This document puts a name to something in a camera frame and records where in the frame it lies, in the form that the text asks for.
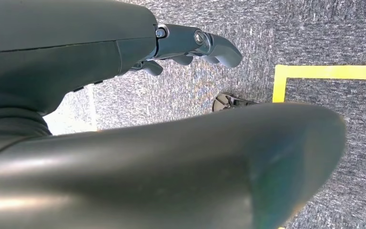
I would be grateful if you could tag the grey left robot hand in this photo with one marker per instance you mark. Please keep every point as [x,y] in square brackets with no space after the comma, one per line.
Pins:
[60,38]

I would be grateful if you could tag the robot black left leg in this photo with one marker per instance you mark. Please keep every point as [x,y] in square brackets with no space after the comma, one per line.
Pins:
[170,173]

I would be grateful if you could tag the yellow floor tape square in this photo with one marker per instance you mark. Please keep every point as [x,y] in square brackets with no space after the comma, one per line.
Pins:
[328,72]

